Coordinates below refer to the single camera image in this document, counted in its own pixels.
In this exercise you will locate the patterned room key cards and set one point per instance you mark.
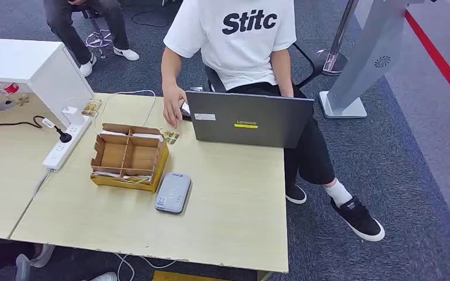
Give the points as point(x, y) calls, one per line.
point(135, 179)

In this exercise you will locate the white charger block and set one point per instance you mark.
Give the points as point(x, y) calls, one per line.
point(69, 115)

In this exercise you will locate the pale grey rounded object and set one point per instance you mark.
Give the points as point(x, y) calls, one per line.
point(43, 256)

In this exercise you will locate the chrome stanchion post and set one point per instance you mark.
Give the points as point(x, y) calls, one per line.
point(335, 58)

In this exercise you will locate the grey Lenovo laptop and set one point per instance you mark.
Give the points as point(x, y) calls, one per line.
point(248, 116)

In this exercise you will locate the black smartphone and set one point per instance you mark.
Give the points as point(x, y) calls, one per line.
point(185, 111)

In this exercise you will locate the white cabinet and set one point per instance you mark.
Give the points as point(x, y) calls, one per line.
point(23, 58)

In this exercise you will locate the clear bottle, red label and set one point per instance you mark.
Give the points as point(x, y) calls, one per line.
point(7, 88)

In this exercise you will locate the white card stack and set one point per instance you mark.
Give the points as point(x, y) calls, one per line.
point(147, 136)
point(112, 133)

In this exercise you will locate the grey kiosk stand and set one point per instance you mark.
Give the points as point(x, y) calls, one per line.
point(368, 50)

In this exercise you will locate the white power strip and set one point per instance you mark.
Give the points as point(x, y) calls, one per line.
point(64, 149)

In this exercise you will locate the black office chair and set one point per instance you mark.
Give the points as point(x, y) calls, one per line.
point(311, 58)

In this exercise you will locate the cardboard divided card box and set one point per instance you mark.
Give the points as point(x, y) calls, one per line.
point(132, 155)

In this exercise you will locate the grey card reader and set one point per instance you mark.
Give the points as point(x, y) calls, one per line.
point(172, 192)

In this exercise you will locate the person in dark trousers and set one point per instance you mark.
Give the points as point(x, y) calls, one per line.
point(66, 27)

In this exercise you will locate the small wooden figure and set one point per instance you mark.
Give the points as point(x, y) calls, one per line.
point(22, 100)

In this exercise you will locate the person's right forearm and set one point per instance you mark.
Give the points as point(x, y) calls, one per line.
point(170, 68)

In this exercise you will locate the person's right hand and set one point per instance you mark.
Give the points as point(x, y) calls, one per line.
point(172, 102)

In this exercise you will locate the yellow box under desk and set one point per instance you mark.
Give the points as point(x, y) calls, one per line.
point(182, 276)

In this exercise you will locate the chrome stool base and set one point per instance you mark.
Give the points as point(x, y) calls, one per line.
point(99, 38)

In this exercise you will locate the person's left forearm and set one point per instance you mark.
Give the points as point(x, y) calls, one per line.
point(282, 71)

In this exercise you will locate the white shoe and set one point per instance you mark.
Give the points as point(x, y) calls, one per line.
point(105, 277)

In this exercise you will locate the small grey round base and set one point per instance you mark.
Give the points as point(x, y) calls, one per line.
point(5, 105)

